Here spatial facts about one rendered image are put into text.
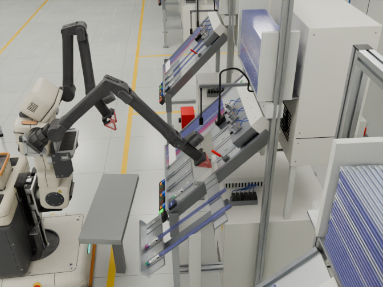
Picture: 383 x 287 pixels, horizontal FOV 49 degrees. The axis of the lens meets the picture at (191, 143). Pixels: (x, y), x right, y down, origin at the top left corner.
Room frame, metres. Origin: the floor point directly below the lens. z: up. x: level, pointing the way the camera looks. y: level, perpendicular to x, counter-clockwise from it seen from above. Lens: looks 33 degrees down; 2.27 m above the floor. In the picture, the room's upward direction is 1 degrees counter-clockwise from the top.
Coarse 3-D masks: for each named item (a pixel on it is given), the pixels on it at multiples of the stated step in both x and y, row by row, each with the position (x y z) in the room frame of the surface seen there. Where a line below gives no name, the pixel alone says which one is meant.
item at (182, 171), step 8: (184, 160) 2.09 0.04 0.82; (168, 168) 2.14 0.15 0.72; (176, 168) 2.07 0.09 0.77; (184, 168) 2.01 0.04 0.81; (192, 168) 1.96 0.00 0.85; (168, 176) 2.05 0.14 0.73; (176, 176) 2.00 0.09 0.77; (184, 176) 1.94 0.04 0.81; (192, 176) 1.88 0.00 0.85; (176, 184) 1.92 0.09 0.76; (184, 184) 1.86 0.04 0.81; (192, 184) 1.81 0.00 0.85; (176, 192) 1.85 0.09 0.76; (184, 192) 1.80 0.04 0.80
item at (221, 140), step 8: (232, 88) 2.41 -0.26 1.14; (224, 96) 2.39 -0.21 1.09; (232, 96) 2.32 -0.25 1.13; (224, 104) 2.31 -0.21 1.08; (216, 128) 2.13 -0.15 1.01; (224, 128) 2.07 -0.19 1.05; (216, 136) 2.06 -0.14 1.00; (224, 136) 2.00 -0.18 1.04; (256, 136) 1.78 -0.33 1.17; (216, 144) 1.98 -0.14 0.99; (224, 144) 1.93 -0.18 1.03; (232, 144) 1.87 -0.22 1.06; (232, 152) 1.81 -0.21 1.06
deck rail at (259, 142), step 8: (264, 136) 1.75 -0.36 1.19; (248, 144) 1.75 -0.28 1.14; (256, 144) 1.74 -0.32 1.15; (264, 144) 1.75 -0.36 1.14; (240, 152) 1.74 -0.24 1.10; (248, 152) 1.74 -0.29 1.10; (256, 152) 1.74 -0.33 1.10; (232, 160) 1.74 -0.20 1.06; (240, 160) 1.74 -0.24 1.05; (224, 168) 1.74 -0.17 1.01; (232, 168) 1.74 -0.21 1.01; (224, 176) 1.74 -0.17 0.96; (200, 184) 1.74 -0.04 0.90; (192, 192) 1.73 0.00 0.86; (200, 192) 1.73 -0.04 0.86; (184, 200) 1.72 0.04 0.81; (192, 200) 1.73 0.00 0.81; (184, 208) 1.72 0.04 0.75
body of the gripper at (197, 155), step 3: (195, 150) 1.81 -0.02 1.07; (198, 150) 1.83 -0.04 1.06; (201, 150) 1.85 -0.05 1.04; (192, 153) 1.80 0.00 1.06; (195, 153) 1.80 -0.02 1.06; (198, 153) 1.81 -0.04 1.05; (201, 153) 1.82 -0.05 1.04; (189, 156) 1.80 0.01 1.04; (192, 156) 1.80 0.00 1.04; (195, 156) 1.80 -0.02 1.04; (198, 156) 1.80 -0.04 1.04; (201, 156) 1.80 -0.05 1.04; (195, 159) 1.80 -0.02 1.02; (198, 159) 1.80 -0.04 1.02; (201, 159) 1.78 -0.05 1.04; (204, 159) 1.78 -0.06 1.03; (195, 162) 1.79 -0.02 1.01; (198, 162) 1.78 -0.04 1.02; (195, 165) 1.78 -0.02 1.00
